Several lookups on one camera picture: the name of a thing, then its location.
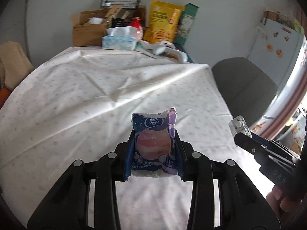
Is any grey upholstered chair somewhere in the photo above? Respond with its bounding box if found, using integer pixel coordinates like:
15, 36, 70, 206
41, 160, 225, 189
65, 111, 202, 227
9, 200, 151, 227
212, 57, 278, 127

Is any black wire basket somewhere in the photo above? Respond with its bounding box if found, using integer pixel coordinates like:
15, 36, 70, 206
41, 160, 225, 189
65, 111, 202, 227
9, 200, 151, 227
100, 0, 140, 9

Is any orange chair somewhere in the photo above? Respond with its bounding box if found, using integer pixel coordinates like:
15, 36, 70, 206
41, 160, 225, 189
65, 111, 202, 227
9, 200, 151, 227
0, 87, 12, 108

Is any yellow snack bag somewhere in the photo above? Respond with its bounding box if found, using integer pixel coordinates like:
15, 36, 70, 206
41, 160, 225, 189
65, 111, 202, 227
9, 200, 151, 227
143, 1, 185, 43

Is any red white bottle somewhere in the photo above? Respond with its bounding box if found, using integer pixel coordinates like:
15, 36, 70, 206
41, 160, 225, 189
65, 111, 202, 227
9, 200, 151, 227
129, 17, 143, 40

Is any white game controller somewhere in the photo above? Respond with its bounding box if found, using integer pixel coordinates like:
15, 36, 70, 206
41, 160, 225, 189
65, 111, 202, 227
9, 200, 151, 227
137, 40, 188, 63

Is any person's right hand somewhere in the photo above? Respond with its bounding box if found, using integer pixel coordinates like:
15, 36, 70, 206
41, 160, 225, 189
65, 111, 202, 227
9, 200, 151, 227
266, 186, 302, 218

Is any white dotted tablecloth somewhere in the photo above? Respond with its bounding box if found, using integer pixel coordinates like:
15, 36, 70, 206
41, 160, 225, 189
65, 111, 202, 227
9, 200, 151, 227
1, 48, 273, 225

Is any green tall box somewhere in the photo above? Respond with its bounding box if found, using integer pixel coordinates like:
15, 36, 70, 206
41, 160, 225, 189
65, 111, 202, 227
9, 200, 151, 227
174, 3, 199, 46

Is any silver pill blister pack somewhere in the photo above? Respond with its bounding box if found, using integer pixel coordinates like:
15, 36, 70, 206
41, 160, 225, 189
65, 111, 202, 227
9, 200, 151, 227
229, 115, 252, 138

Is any purple Vinda tissue packet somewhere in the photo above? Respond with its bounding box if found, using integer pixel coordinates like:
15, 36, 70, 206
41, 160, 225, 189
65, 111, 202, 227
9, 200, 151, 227
132, 107, 177, 177

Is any brown cardboard box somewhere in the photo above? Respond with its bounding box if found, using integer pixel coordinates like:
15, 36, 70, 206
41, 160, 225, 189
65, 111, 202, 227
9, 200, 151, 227
71, 9, 108, 47

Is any blue tissue pack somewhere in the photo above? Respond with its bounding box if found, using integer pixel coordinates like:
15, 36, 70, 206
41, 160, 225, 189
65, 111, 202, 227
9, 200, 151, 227
102, 26, 138, 51

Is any white refrigerator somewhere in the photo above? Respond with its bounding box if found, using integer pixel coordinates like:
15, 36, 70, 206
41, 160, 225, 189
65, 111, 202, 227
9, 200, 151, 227
248, 19, 305, 90

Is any beige cloth on chair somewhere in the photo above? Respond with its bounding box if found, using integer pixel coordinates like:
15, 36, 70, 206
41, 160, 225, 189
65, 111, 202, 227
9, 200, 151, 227
1, 41, 34, 90

